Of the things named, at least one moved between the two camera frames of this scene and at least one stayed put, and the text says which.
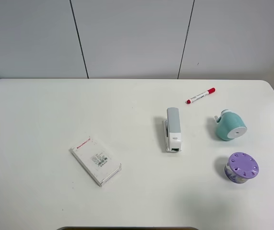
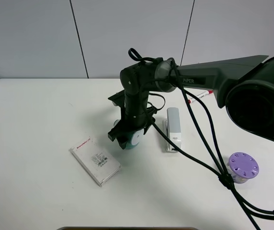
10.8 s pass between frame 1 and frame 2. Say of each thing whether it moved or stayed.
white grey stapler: stayed
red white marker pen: stayed
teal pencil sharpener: moved
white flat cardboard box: stayed
